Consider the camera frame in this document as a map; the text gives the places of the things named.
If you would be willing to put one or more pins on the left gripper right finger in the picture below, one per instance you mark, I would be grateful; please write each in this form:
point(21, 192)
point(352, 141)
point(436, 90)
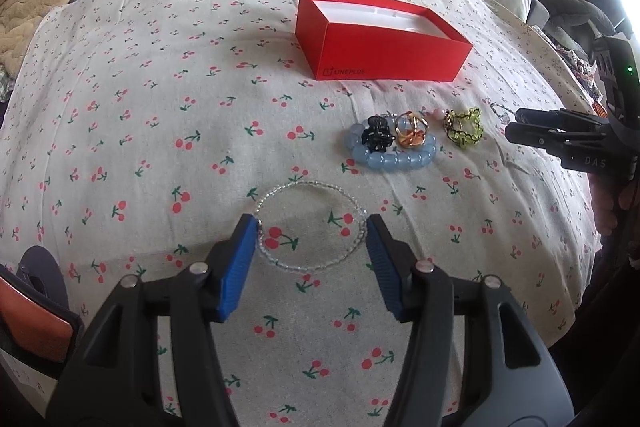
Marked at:
point(509, 377)

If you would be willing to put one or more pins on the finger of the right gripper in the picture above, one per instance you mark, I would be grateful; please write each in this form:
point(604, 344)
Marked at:
point(550, 141)
point(560, 119)

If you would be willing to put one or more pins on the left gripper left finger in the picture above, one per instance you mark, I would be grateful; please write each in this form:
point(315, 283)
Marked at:
point(113, 379)

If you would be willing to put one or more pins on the gold ring hair clip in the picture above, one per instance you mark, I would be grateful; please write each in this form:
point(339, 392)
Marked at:
point(411, 130)

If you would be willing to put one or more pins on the black hair claw clip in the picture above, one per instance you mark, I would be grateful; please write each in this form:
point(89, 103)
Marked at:
point(377, 136)

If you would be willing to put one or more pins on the right hand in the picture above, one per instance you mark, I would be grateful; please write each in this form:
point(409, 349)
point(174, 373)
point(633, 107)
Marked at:
point(603, 203)

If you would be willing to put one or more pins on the grey chair with clothes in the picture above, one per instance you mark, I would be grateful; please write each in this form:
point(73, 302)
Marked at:
point(576, 24)

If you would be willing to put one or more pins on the red open gift box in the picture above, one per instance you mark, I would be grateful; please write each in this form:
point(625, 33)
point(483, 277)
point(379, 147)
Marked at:
point(378, 40)

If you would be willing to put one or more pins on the cherry print bed sheet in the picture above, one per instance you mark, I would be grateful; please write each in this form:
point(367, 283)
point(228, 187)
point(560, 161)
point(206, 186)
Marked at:
point(139, 131)

